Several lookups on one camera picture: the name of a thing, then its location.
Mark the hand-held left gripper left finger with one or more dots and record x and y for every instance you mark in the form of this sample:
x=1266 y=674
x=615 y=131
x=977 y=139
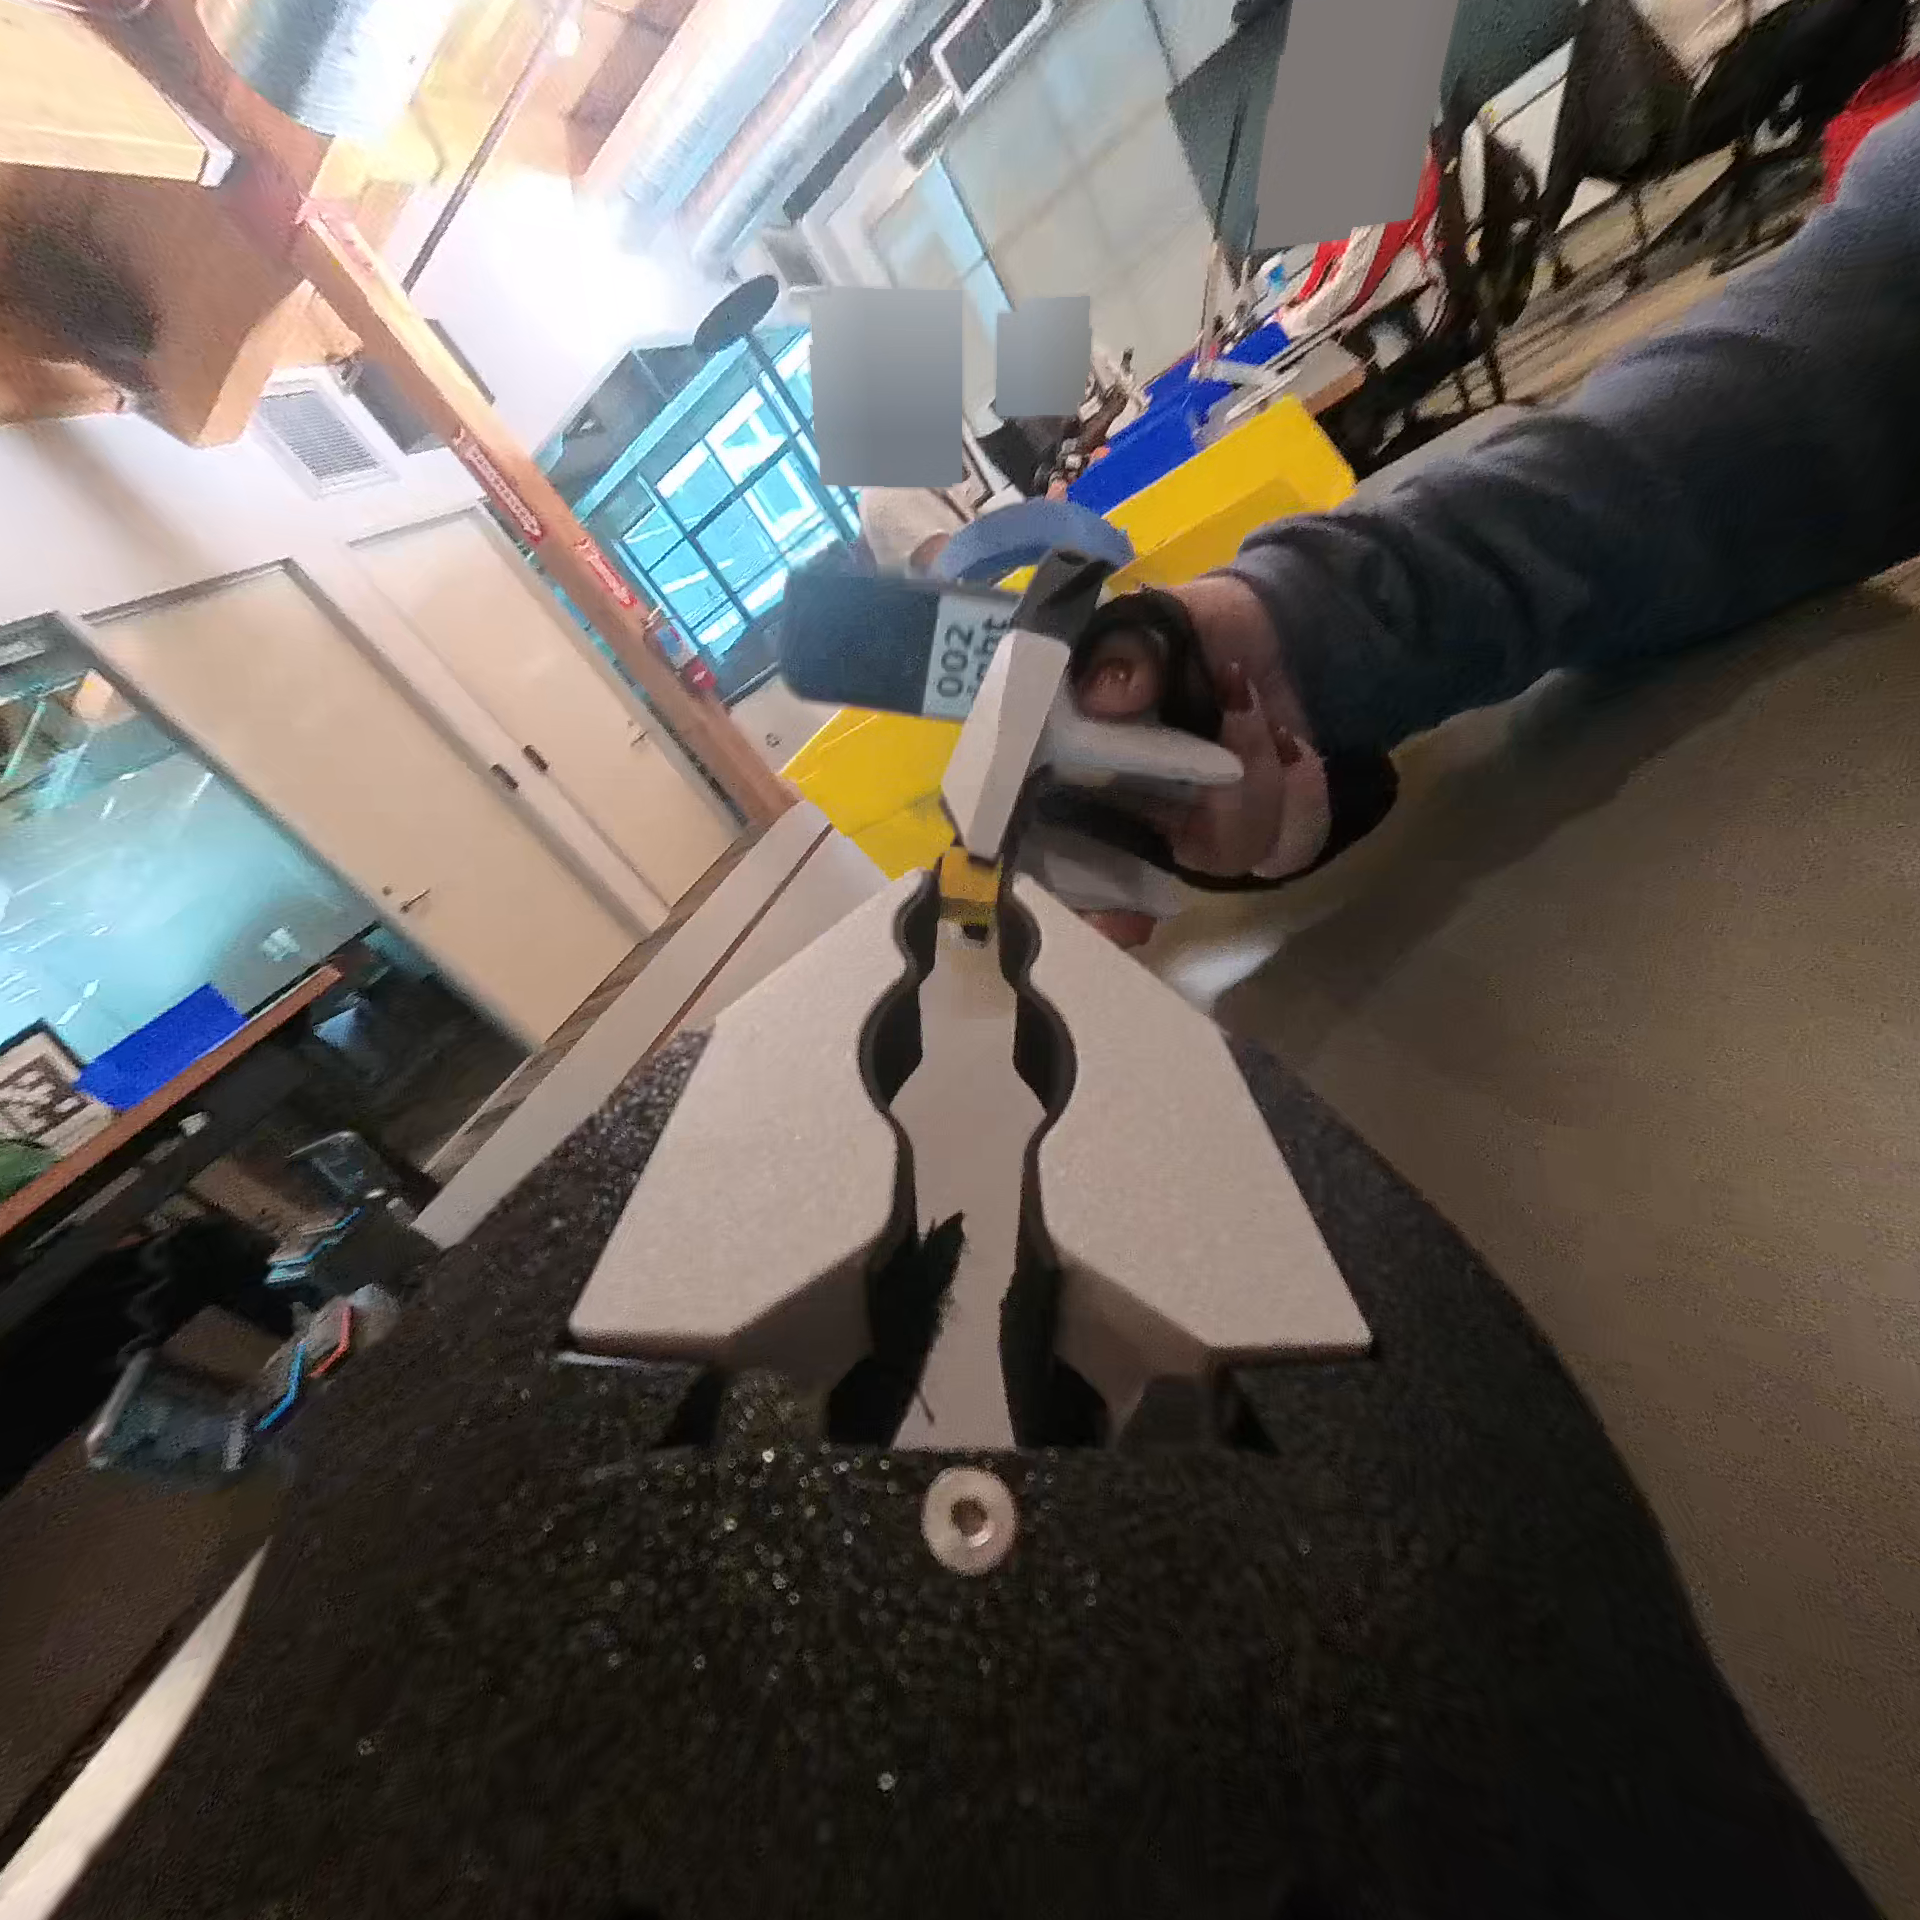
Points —
x=734 y=1200

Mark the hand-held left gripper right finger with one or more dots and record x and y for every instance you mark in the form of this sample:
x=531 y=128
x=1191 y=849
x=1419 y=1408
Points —
x=1202 y=1200

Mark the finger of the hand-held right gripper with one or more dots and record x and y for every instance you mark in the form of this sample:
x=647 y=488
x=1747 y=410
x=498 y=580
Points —
x=1109 y=884
x=1004 y=735

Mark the small yellow block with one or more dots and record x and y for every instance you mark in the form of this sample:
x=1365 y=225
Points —
x=969 y=888

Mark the yellow plastic bin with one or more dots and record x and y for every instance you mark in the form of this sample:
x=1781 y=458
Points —
x=1231 y=480

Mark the person's right hand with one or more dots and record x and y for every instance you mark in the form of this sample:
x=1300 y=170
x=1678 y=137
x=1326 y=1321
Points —
x=1268 y=705

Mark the red fire extinguisher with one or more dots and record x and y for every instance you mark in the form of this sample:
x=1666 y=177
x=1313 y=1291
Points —
x=683 y=647

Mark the blue masking tape roll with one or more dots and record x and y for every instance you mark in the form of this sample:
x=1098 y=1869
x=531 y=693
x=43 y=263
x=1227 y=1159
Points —
x=1037 y=524

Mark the white door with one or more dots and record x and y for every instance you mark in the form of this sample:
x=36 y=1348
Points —
x=586 y=705
x=375 y=810

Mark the blue plastic bin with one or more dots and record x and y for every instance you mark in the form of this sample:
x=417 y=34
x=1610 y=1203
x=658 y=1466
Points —
x=159 y=1050
x=1156 y=428

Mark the black disc on pole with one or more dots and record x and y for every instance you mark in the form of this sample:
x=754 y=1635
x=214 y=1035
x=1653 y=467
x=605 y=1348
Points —
x=739 y=312

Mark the small black device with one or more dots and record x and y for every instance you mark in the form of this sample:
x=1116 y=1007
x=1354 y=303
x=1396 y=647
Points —
x=346 y=1184

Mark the wood edged desk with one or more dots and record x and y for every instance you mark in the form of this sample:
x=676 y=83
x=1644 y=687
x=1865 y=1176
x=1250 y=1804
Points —
x=225 y=1050

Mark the black charger case with display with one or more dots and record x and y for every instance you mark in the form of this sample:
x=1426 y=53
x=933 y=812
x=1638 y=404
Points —
x=225 y=1395

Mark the red white cloth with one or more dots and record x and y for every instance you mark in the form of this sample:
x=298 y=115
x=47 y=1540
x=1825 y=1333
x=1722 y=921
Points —
x=1349 y=277

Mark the black white marker sign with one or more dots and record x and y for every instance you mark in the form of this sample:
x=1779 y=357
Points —
x=44 y=1089

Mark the wooden post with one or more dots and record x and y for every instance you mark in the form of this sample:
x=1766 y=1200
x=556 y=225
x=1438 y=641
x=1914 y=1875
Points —
x=524 y=480

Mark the black wall speaker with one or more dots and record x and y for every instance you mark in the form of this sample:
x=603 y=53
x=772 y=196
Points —
x=412 y=388

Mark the silver air duct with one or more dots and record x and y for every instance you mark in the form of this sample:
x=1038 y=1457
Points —
x=751 y=120

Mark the wall vent grille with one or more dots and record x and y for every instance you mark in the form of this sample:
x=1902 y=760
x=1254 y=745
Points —
x=324 y=436

